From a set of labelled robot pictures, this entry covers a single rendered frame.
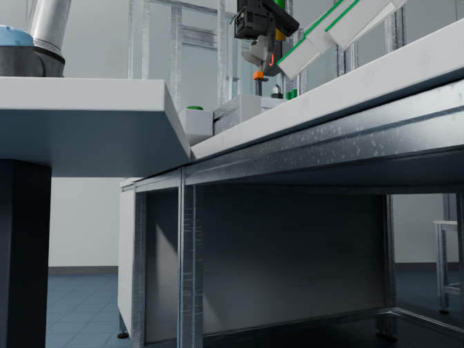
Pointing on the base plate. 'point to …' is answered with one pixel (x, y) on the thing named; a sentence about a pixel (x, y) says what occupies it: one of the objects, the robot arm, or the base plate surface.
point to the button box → (197, 125)
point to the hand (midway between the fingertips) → (265, 70)
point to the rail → (236, 112)
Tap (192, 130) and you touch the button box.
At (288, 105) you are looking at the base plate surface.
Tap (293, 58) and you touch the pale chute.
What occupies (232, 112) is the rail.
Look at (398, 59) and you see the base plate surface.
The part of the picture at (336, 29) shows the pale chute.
